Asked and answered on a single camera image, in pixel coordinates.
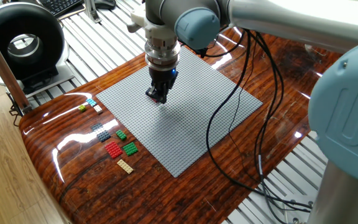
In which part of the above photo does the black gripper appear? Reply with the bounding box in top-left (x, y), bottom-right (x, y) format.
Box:
top-left (145, 67), bottom-right (180, 105)

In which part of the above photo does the grey Lego baseplate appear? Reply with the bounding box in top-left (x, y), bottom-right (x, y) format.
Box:
top-left (95, 46), bottom-right (264, 178)

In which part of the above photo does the green square Lego plate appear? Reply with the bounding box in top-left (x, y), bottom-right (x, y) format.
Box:
top-left (122, 142), bottom-right (139, 157)

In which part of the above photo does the dark grey Lego plate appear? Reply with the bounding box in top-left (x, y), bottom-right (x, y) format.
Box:
top-left (91, 123), bottom-right (112, 143)

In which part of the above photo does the red Lego plate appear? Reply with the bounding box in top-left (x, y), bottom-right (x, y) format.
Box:
top-left (104, 141), bottom-right (124, 159)

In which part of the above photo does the tan Lego plate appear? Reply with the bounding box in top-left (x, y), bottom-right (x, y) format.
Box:
top-left (116, 159), bottom-right (134, 175)

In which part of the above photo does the black computer mouse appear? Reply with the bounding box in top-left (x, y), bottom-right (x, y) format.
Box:
top-left (94, 0), bottom-right (117, 10)

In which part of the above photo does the glossy wood-grain table mat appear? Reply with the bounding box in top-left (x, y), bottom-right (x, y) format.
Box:
top-left (19, 26), bottom-right (343, 224)

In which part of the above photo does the black keyboard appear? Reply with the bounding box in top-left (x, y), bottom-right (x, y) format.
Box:
top-left (37, 0), bottom-right (85, 18)

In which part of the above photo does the brown wooden pole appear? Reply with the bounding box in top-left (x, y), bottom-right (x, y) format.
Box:
top-left (0, 18), bottom-right (32, 114)

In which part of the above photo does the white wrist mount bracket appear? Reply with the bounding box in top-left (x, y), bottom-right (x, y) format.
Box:
top-left (126, 7), bottom-right (178, 40)

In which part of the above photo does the black cable with ferrite bead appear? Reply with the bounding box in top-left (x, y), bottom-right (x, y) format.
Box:
top-left (194, 29), bottom-right (313, 213)

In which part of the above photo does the aluminium bracket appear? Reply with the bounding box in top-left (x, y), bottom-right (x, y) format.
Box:
top-left (83, 0), bottom-right (102, 24)

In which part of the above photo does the black cable with grey sleeve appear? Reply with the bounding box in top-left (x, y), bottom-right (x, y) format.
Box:
top-left (246, 29), bottom-right (313, 224)

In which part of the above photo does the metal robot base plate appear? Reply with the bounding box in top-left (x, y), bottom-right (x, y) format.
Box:
top-left (283, 194), bottom-right (316, 224)

